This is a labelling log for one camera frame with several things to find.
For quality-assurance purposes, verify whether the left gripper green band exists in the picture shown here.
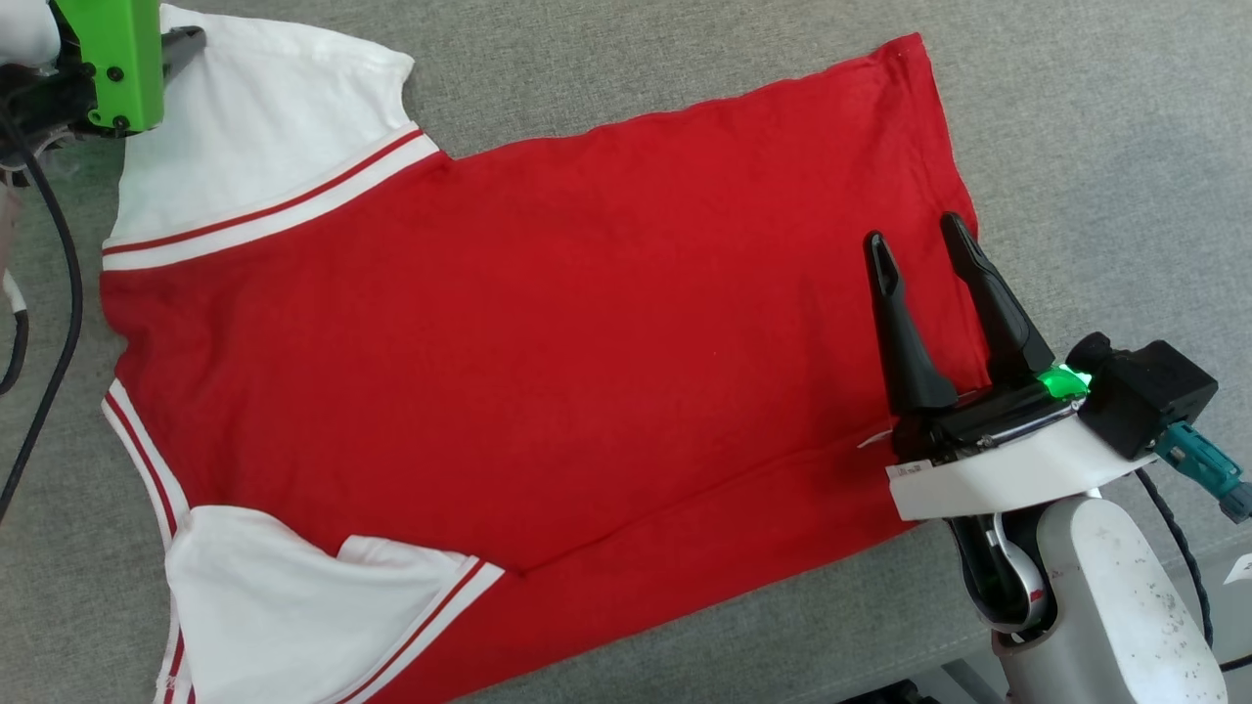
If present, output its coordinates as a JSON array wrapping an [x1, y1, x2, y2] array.
[[51, 0, 208, 136]]

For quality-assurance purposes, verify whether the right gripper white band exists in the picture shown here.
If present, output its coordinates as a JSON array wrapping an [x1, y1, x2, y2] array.
[[863, 212, 1158, 522]]

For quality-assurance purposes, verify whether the red and white t-shirt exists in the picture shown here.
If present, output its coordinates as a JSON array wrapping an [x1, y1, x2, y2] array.
[[98, 3, 995, 704]]

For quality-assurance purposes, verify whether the black left camera cable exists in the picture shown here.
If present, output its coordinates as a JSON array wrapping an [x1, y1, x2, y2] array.
[[0, 106, 86, 521]]

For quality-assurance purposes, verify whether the black camera cable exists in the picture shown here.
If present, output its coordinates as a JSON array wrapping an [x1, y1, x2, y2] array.
[[0, 106, 86, 521], [1134, 468, 1252, 678]]

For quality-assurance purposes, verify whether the teal right camera connector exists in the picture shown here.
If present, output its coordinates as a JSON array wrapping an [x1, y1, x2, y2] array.
[[1153, 421, 1252, 525]]

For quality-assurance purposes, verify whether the black right camera cable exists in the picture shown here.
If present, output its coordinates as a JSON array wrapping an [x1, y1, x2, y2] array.
[[1134, 468, 1252, 678]]

